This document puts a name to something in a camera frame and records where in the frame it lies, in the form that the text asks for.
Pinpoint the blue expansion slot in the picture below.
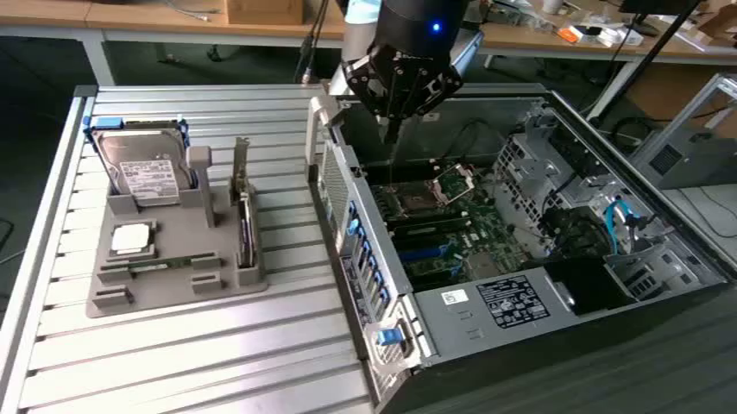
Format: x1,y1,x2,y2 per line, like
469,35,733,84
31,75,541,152
398,244,457,263

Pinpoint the brown cardboard piece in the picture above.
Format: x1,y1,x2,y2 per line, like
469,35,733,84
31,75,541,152
694,3,737,42

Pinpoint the white small box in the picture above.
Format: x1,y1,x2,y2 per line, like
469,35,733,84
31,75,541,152
597,28,645,47

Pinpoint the grey power supply unit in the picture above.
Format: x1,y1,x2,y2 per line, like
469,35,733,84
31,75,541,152
413,266,574,360

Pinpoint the open black PC case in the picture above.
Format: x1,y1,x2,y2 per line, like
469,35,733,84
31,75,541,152
304,84,737,414

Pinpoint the aluminium profile frame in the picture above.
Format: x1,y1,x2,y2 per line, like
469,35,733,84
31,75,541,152
647,72,737,146

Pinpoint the white cable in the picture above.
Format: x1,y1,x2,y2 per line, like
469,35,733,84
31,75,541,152
163,0,224,22

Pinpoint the black tripod pole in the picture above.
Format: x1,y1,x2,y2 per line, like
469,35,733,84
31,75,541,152
585,0,708,127

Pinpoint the green Dell motherboard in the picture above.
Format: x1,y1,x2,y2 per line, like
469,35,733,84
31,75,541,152
367,170,541,292

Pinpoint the grey parts rack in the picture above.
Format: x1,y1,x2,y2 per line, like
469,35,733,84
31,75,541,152
85,145,272,319

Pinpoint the silver disk bay cage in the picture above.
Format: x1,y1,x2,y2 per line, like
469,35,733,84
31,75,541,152
493,107,611,229

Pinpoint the black monitor with stand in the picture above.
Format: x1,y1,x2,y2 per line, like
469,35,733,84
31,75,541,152
618,0,704,38

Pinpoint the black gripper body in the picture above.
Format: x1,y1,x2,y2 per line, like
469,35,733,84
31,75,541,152
371,0,465,78

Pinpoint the light blue disk wire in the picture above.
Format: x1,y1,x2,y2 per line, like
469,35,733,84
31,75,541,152
601,194,641,260

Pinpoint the silver chipset heatsink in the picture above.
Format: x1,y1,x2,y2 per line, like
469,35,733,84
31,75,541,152
466,253,503,279

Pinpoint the black coiled cable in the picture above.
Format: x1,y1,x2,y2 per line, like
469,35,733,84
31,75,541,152
607,116,658,152

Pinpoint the hard disk with blue bracket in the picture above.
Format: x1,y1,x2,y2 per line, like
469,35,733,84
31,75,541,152
83,115,200,208

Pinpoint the hanging cable with connector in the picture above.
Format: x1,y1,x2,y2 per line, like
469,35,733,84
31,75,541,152
298,0,331,85

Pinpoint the CPU socket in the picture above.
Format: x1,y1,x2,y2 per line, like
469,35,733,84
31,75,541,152
390,183,449,218

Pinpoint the metal socket cover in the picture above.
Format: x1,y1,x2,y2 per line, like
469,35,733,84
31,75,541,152
431,162,479,205

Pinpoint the brown cardboard box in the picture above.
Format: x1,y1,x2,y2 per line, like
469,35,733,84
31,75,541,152
226,0,306,26

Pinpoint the grey computer tower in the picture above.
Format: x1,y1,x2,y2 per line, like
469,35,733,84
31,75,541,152
629,124,737,191

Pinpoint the silver CPU chip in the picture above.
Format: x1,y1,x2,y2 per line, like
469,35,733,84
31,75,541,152
108,223,156,256

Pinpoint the black wire loop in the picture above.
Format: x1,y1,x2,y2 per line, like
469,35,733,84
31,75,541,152
457,119,506,163

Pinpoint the black graphics card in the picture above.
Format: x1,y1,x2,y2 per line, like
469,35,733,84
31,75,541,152
228,136,262,272

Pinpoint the green RAM stick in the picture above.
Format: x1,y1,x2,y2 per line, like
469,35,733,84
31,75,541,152
125,254,196,273

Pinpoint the black disk wire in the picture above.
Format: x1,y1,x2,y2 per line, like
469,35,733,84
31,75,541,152
623,213,674,260

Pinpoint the orange small box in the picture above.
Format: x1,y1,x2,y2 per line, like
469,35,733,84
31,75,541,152
558,24,605,45

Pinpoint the wooden desk white frame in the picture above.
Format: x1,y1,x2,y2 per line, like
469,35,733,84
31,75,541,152
475,8,737,122
0,0,347,87

